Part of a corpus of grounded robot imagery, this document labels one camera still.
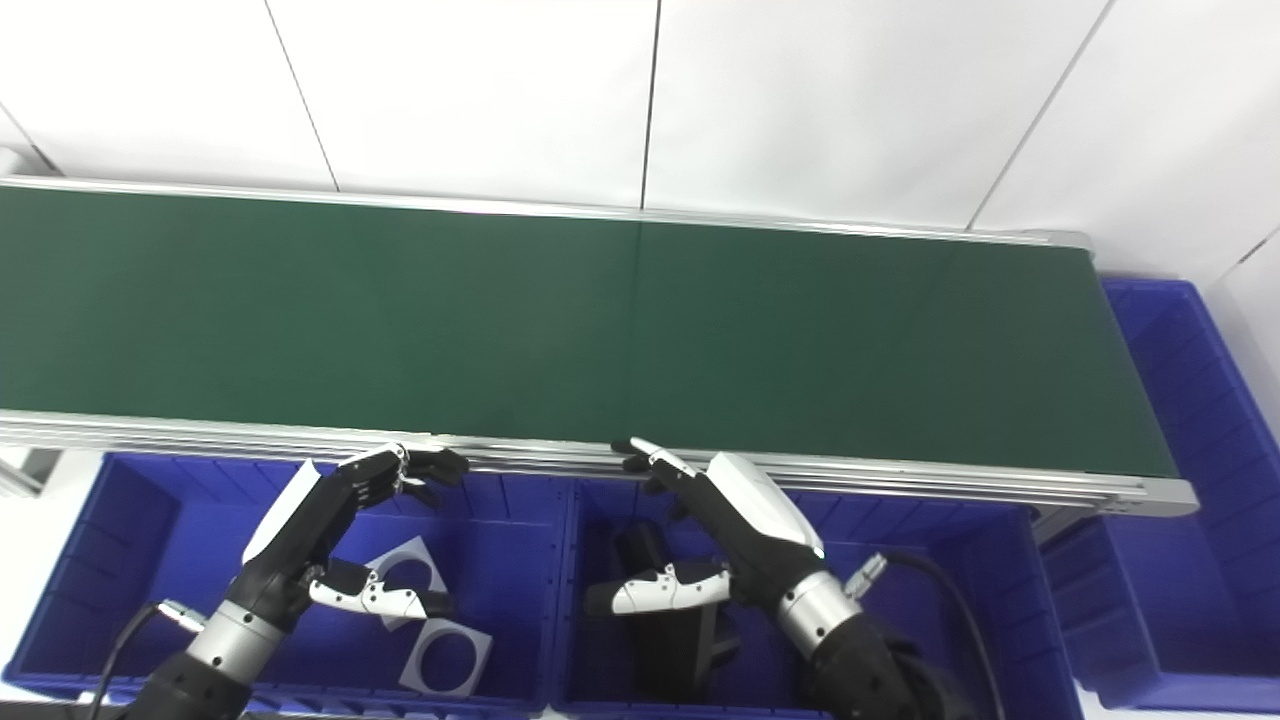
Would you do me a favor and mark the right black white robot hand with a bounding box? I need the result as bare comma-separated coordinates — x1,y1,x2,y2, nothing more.
585,438,826,616

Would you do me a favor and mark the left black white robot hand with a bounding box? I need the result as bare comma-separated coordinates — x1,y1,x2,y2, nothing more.
232,445,469,629

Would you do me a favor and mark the green conveyor belt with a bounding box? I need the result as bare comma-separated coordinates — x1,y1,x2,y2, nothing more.
0,176,1199,517
0,187,1181,479

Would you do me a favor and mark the blue plastic bin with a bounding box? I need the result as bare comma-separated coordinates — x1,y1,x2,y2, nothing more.
1035,278,1280,713
552,478,1086,720
0,452,573,713

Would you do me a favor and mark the aluminium conveyor leg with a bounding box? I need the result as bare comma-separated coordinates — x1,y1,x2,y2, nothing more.
1030,505,1106,546
0,448,63,498

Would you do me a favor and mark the grey square plate with hole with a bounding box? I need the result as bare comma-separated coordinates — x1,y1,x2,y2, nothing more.
398,617,494,698
365,537,448,633

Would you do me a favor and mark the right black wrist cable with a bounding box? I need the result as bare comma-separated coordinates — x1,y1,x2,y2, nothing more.
843,550,1009,720

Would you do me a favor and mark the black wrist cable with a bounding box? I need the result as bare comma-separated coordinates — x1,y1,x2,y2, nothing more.
843,550,1009,720
88,598,209,720

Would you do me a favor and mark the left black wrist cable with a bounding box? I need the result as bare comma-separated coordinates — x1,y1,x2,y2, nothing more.
88,598,209,720

